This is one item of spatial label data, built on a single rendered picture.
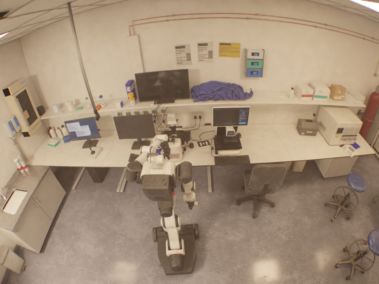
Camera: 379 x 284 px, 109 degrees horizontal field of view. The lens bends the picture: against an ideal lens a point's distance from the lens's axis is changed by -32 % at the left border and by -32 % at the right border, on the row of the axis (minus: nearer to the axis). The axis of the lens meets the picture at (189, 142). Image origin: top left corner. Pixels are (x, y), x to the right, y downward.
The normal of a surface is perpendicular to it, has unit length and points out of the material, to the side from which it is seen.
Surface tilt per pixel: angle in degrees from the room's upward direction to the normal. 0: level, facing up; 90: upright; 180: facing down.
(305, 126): 45
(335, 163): 90
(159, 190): 97
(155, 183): 7
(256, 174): 90
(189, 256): 0
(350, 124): 90
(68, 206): 0
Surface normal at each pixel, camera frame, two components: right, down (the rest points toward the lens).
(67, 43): -0.03, 0.62
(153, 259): -0.07, -0.79
